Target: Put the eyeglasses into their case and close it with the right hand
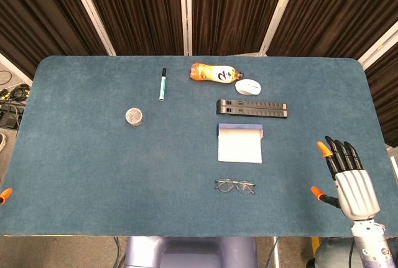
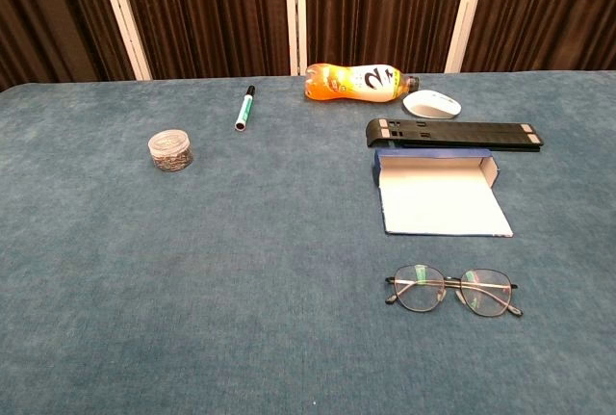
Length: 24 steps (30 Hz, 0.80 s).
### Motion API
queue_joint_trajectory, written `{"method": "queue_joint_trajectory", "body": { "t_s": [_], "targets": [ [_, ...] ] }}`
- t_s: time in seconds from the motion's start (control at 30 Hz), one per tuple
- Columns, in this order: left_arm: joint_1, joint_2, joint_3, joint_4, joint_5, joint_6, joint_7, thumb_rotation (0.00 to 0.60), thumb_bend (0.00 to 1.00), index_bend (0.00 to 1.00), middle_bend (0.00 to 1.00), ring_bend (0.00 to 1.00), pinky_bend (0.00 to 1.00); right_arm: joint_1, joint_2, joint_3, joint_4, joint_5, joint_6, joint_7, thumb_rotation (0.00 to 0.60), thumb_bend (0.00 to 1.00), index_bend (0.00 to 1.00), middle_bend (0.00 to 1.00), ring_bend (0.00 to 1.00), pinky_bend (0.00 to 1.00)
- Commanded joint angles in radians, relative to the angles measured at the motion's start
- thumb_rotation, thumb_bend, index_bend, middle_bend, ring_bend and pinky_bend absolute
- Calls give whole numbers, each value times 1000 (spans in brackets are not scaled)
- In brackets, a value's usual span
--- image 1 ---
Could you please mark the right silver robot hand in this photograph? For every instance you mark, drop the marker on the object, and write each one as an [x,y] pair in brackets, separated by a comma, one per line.
[357,193]

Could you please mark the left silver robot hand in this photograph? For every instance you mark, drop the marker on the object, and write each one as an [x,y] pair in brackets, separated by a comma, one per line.
[5,195]

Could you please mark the thin metal-frame eyeglasses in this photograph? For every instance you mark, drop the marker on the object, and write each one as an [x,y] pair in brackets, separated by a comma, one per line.
[223,186]

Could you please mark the teal grey rounded cover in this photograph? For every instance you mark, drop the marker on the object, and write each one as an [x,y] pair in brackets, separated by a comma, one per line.
[332,255]

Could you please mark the blue felt table cover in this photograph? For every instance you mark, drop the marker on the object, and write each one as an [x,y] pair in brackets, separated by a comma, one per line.
[93,171]

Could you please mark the brown curtain partition panel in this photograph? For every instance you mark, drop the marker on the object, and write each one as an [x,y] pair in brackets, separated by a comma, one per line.
[335,10]
[31,16]
[385,94]
[140,10]
[233,10]

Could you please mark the black slotted folding stand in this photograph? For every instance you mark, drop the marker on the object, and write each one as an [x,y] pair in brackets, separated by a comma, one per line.
[252,109]

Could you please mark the clear jar of metal clips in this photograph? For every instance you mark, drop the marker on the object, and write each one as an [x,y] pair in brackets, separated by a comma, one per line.
[134,116]

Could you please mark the white computer mouse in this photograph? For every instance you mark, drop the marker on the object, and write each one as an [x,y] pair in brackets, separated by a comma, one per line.
[247,87]

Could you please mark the purple-grey robot torso base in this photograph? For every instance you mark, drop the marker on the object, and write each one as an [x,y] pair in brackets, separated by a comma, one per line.
[189,252]

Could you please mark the orange drink plastic bottle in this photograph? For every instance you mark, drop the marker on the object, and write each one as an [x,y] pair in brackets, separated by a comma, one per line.
[214,73]

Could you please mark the green marker pen black cap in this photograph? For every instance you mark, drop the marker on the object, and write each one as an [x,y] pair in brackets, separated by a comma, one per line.
[162,86]

